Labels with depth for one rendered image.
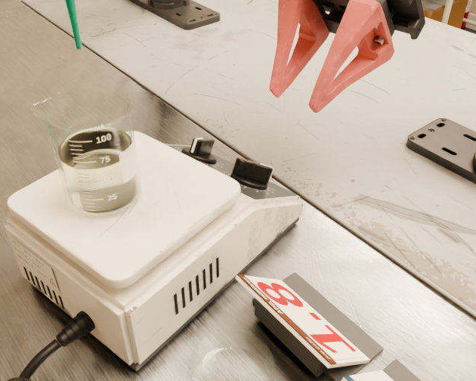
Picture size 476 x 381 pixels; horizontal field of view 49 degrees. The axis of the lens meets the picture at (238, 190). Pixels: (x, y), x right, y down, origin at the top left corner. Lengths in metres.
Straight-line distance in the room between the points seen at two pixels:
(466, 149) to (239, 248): 0.29
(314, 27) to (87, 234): 0.23
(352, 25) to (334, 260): 0.19
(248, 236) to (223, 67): 0.37
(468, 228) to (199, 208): 0.26
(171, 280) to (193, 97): 0.36
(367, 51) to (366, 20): 0.04
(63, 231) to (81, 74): 0.41
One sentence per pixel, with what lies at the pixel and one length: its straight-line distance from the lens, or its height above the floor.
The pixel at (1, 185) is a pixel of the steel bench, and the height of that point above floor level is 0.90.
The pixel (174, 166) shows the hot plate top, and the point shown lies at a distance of 0.39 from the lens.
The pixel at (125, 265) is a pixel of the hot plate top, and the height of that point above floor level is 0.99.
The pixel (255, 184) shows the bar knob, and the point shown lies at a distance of 0.42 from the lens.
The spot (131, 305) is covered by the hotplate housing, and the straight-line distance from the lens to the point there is 0.33.
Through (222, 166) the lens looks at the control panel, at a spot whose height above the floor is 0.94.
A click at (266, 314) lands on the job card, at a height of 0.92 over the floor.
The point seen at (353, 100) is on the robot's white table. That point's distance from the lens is 0.66.
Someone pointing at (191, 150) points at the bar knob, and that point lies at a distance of 0.45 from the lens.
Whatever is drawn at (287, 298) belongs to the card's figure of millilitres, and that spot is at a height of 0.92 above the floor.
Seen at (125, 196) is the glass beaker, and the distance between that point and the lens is 0.34.
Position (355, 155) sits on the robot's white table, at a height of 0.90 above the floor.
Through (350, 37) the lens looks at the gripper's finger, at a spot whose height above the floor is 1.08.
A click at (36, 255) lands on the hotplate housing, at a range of 0.38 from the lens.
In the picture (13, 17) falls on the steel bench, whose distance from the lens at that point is 0.96.
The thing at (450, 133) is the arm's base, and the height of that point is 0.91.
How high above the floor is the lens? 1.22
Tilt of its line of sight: 39 degrees down
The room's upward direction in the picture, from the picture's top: straight up
